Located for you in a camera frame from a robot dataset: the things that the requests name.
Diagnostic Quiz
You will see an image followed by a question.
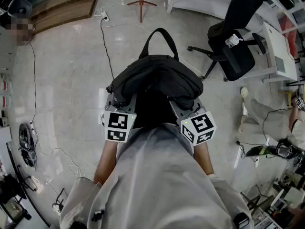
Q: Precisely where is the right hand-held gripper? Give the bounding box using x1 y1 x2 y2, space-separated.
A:
169 99 217 146

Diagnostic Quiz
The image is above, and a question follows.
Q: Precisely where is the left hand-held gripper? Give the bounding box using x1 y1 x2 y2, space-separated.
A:
99 93 137 143

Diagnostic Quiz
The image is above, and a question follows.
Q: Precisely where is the black backpack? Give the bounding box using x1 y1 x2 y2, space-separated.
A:
106 28 204 110

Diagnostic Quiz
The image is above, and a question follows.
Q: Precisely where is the wooden coat stand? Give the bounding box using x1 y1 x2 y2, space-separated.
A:
127 0 158 23

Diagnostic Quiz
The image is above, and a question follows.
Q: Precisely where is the black shoulder device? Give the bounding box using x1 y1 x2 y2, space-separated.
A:
233 212 250 229

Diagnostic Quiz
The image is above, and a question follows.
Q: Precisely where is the person's right forearm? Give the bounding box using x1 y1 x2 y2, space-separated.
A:
194 143 215 176

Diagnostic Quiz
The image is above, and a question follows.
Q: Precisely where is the person's left forearm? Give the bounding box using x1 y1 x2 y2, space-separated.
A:
93 141 120 185

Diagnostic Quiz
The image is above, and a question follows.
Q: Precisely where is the person's white shirt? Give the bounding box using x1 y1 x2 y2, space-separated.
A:
59 123 253 229

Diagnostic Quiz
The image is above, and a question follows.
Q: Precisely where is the black office chair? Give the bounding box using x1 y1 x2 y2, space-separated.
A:
187 0 270 82

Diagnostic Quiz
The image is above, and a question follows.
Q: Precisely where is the black clip microphone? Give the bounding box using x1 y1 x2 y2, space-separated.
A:
91 210 105 222

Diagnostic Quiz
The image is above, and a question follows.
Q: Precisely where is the clear plastic bottle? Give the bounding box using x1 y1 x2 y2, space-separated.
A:
225 33 244 49

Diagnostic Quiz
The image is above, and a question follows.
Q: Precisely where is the white desk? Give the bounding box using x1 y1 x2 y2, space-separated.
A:
262 21 300 83

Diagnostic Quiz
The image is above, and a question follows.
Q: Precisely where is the stack of wooden pallets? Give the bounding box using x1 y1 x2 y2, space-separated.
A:
30 0 101 34

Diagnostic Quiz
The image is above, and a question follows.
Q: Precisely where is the black power cable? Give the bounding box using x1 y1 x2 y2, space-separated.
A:
100 18 115 81

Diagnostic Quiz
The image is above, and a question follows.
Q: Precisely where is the black cable with adapter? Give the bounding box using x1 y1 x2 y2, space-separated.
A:
28 41 37 128

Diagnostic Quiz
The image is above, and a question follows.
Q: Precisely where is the white power cable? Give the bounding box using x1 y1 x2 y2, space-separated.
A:
94 0 205 80

